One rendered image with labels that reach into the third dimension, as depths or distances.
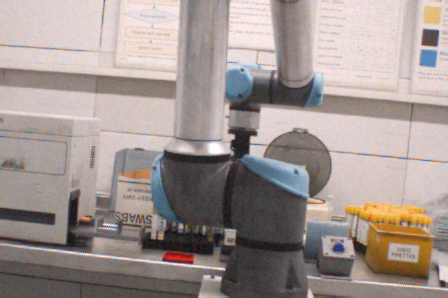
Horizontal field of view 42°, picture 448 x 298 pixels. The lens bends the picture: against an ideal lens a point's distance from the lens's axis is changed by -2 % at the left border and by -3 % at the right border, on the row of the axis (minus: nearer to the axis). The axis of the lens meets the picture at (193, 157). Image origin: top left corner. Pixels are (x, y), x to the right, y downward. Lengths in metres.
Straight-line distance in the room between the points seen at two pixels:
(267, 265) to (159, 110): 1.09
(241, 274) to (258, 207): 0.11
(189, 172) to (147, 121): 1.01
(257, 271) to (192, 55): 0.37
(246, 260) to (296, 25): 0.42
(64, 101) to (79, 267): 0.82
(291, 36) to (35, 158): 0.65
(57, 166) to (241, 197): 0.55
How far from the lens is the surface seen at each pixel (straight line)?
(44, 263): 1.39
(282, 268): 0.99
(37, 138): 1.41
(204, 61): 0.99
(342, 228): 1.48
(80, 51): 2.06
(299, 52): 1.16
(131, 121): 2.00
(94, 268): 1.36
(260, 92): 1.28
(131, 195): 1.66
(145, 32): 2.01
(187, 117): 1.00
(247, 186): 0.98
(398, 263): 1.47
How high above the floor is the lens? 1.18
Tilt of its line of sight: 3 degrees down
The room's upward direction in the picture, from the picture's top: 5 degrees clockwise
